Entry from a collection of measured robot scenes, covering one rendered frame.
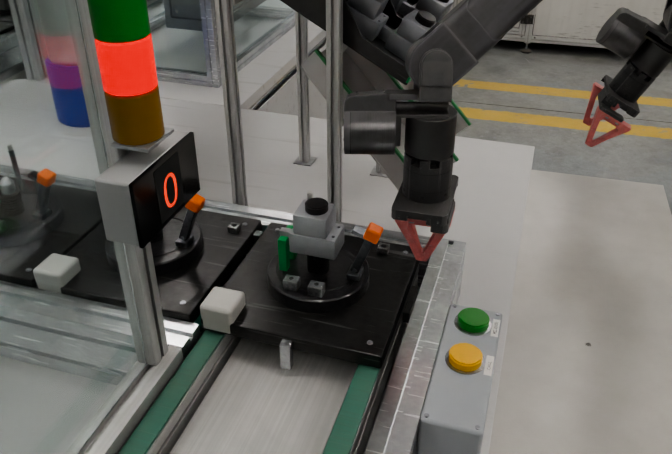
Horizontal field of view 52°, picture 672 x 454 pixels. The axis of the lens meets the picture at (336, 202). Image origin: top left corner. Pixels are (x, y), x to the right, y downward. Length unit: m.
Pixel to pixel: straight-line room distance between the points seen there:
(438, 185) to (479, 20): 0.19
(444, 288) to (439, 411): 0.22
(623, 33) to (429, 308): 0.62
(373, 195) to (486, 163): 0.28
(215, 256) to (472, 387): 0.41
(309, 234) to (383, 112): 0.21
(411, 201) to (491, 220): 0.53
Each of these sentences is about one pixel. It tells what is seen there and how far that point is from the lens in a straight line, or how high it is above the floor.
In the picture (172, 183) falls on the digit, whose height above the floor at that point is 1.21.
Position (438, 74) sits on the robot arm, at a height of 1.30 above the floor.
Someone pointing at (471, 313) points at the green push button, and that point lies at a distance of 0.92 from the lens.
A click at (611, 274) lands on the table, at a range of 1.24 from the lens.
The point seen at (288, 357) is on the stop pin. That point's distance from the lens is 0.88.
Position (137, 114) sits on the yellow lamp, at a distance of 0.67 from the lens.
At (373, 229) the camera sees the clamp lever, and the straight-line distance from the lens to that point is 0.88.
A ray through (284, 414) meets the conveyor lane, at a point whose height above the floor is 0.92.
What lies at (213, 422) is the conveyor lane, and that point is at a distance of 0.86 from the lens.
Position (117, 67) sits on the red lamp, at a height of 1.34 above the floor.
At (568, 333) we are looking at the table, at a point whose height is 0.86.
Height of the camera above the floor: 1.55
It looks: 31 degrees down
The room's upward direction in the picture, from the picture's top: straight up
